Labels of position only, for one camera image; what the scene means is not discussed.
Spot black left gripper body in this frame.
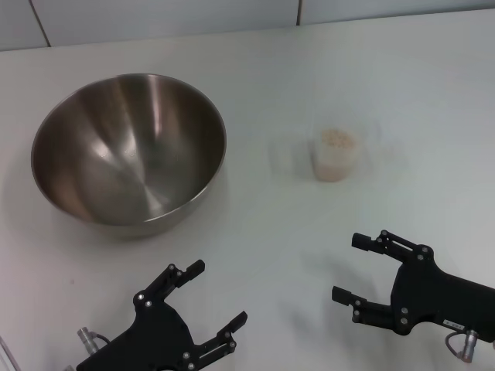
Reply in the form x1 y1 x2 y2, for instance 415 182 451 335
76 296 195 371

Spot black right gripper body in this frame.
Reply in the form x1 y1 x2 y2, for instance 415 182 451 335
389 256 495 343

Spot transparent plastic measuring cup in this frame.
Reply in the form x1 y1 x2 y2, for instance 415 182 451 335
310 120 384 183

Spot stainless steel mixing bowl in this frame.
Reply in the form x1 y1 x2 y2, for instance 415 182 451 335
30 72 228 239

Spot white rice grains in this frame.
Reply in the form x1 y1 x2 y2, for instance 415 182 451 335
315 129 357 182

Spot silver right gripper cable connector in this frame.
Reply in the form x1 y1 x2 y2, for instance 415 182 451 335
443 328 481 364

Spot silver gripper cable connector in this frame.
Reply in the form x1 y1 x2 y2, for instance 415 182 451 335
443 328 481 364
76 327 112 355

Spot silver left gripper cable connector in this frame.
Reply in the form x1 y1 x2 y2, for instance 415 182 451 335
76 327 112 355

